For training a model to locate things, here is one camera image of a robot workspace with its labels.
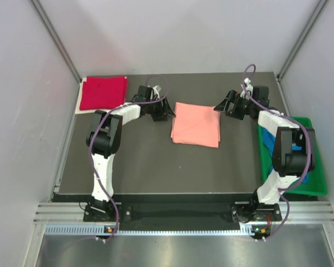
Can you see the folded white t shirt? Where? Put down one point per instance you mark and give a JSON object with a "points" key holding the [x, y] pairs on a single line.
{"points": [[78, 109]]}

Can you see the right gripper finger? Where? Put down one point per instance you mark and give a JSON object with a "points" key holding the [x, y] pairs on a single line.
{"points": [[237, 111], [226, 105]]}

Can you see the aluminium frame post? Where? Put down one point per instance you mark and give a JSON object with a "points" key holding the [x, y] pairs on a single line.
{"points": [[315, 15], [48, 25]]}

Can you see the blue t shirt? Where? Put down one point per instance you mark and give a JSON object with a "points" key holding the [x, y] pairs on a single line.
{"points": [[266, 141]]}

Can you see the left aluminium frame post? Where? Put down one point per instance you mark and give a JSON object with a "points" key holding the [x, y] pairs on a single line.
{"points": [[48, 25]]}

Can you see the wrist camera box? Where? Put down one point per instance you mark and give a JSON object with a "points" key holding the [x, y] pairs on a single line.
{"points": [[144, 94], [260, 94]]}

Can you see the right aluminium frame post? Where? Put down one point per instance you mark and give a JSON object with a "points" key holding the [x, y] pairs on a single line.
{"points": [[315, 15]]}

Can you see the slotted grey cable duct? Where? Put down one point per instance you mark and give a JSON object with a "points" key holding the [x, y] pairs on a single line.
{"points": [[104, 230]]}

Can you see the folded red t shirt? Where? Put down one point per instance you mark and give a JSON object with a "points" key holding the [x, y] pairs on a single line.
{"points": [[103, 93]]}

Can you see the salmon pink t shirt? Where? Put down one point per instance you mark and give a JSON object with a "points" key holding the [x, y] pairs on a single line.
{"points": [[196, 125]]}

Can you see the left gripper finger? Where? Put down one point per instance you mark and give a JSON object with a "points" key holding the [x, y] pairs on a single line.
{"points": [[167, 109], [158, 118]]}

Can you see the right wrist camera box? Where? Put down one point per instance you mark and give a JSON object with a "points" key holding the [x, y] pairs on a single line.
{"points": [[260, 94]]}

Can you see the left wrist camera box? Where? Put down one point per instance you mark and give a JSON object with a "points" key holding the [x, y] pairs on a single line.
{"points": [[144, 94]]}

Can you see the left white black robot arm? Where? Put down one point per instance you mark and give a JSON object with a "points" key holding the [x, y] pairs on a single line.
{"points": [[104, 139]]}

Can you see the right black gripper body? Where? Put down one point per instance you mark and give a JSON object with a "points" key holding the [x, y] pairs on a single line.
{"points": [[252, 104]]}

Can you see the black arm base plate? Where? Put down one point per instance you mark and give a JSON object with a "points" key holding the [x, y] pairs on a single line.
{"points": [[238, 208]]}

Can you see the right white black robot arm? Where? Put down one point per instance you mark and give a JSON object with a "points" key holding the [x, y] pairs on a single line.
{"points": [[270, 192]]}

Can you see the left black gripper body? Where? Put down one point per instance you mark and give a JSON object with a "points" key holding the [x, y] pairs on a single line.
{"points": [[155, 107]]}

